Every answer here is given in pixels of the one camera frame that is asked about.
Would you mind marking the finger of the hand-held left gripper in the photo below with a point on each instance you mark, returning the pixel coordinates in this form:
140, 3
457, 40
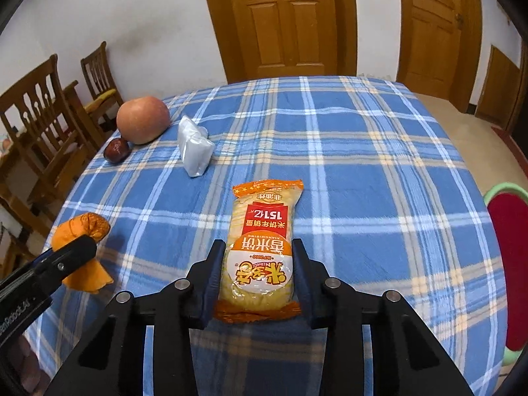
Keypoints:
70, 255

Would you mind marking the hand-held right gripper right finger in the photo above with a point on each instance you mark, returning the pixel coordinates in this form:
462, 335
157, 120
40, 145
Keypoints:
307, 288

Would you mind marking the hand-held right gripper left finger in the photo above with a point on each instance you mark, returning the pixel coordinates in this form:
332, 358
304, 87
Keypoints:
212, 280

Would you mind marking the orange wrapper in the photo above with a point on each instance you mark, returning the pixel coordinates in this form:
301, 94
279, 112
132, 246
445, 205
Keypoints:
88, 272

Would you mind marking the yellow orange snack packet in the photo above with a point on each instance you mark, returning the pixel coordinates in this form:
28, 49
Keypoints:
260, 235

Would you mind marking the green bin with red inside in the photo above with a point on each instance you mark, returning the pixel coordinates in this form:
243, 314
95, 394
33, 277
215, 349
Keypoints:
511, 255

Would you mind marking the person's left hand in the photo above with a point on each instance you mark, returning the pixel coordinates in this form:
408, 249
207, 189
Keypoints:
31, 363

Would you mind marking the red date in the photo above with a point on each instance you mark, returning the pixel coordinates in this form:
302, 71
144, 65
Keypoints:
116, 149

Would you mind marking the blue plaid tablecloth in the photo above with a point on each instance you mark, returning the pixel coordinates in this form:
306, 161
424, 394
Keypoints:
350, 173

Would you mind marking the white tissue packet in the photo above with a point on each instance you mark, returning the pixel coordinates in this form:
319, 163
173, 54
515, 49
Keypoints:
194, 148

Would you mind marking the apple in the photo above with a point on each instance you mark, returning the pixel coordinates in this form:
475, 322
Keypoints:
142, 119

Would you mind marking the large wooden chair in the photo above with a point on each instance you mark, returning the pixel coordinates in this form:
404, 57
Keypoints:
41, 103

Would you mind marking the yellow seat cushion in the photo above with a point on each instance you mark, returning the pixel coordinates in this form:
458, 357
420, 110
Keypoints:
103, 98

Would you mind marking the small wooden chair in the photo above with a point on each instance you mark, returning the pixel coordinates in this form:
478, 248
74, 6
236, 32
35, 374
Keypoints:
97, 70

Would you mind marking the wide wooden door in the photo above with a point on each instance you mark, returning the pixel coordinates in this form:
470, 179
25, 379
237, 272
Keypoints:
284, 24

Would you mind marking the low wooden cabinet door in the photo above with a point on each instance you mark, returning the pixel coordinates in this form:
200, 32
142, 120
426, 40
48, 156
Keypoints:
497, 86

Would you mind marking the narrow wooden door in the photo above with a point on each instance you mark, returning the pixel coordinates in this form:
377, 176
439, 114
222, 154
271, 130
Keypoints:
433, 29

